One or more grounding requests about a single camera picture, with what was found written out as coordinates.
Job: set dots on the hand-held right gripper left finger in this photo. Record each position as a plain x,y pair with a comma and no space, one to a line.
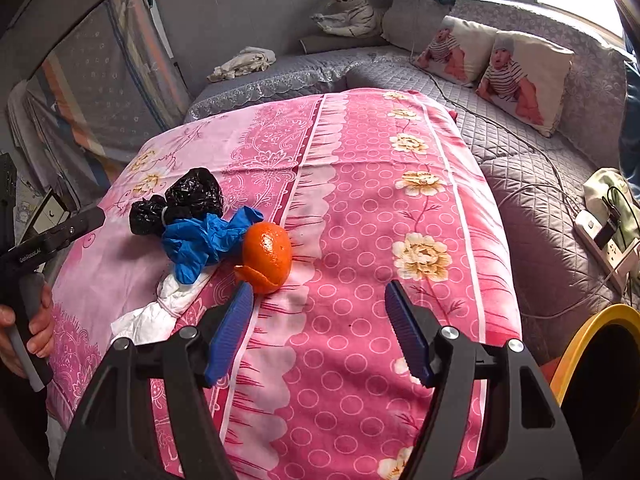
231,330

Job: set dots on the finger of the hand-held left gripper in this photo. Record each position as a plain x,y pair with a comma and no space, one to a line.
85,225

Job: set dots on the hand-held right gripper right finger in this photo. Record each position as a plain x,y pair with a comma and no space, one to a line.
410,335

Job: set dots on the small black plastic bag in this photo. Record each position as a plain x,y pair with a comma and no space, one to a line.
146,217

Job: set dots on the white plastic bag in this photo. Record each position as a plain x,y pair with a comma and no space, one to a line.
165,305

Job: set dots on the orange peel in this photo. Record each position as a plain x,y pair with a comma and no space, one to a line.
265,255

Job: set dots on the blue disposable glove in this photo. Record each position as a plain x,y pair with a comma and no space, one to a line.
200,245

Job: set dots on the large black plastic bag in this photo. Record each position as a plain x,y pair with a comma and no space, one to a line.
195,192

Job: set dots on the yellow trash bin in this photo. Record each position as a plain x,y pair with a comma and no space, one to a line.
580,350

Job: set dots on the person's left hand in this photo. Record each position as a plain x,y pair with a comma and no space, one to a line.
42,330

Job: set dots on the pink floral blanket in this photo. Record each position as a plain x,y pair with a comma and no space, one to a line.
350,210

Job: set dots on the striped folded mattress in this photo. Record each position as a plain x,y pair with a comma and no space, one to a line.
100,85

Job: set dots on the grey quilted sofa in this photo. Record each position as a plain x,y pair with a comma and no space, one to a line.
525,200

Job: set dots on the white power strip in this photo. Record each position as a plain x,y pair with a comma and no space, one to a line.
595,242

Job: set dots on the white crumpled cloth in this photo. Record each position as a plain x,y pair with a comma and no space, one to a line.
245,65

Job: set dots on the black charger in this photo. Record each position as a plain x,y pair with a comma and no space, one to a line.
611,230

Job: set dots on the pale green cloth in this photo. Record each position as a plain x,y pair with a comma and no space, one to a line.
600,185

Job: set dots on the baby print pillow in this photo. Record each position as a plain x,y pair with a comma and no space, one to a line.
450,50
525,80

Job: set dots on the white tiger plush toy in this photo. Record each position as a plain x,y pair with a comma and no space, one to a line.
350,12

